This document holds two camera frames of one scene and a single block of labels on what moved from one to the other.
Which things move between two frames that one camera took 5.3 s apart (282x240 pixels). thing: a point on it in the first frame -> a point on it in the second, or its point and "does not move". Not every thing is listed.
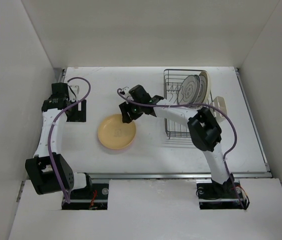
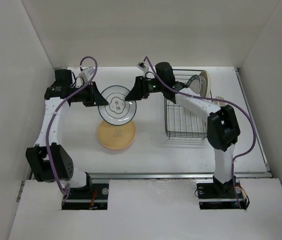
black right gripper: x=124 y=108 -> x=139 y=90
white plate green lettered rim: x=204 y=81 -> x=194 y=83
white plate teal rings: x=187 y=90 -> x=118 y=111
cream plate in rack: x=205 y=87 does not move
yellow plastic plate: x=114 y=133 does not move
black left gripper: x=79 y=116 -> x=95 y=98
